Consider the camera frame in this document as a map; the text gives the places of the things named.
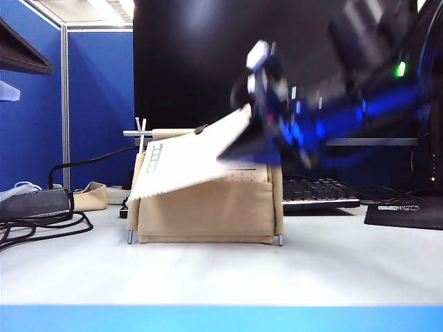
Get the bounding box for thick black power cable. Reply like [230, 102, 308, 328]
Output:
[47, 145, 139, 190]

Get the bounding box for aluminium partition post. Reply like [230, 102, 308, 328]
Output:
[59, 24, 71, 190]

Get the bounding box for black keyboard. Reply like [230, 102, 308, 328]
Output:
[119, 176, 361, 219]

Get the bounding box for white power strip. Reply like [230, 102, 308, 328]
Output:
[105, 185, 134, 205]

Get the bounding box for black mouse pad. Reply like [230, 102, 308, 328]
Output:
[363, 202, 443, 231]

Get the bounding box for black HSD monitor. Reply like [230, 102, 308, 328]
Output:
[427, 100, 443, 194]

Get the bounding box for small beige fabric pouch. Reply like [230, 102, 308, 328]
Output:
[71, 181, 108, 212]

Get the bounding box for grey black power adapter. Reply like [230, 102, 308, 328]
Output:
[0, 188, 74, 222]

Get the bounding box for white face mask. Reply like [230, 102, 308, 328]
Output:
[0, 181, 43, 203]

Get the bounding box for white calendar pad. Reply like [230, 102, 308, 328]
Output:
[221, 165, 267, 183]

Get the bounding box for large black monitor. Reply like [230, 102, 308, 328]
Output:
[132, 0, 427, 147]

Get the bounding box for thin black adapter cable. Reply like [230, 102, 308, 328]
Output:
[0, 210, 94, 252]

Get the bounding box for thin black desk cables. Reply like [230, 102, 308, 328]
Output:
[356, 185, 427, 205]

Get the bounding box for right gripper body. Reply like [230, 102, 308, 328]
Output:
[254, 55, 329, 170]

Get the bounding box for beige canvas calendar stand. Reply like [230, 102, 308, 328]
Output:
[123, 117, 285, 247]

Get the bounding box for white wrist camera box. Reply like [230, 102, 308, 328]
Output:
[246, 39, 271, 70]

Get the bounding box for aluminium partition rail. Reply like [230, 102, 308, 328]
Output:
[65, 24, 134, 34]

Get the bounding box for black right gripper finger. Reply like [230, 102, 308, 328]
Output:
[217, 128, 282, 164]

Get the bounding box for white calendar page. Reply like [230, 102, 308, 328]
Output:
[126, 103, 257, 202]

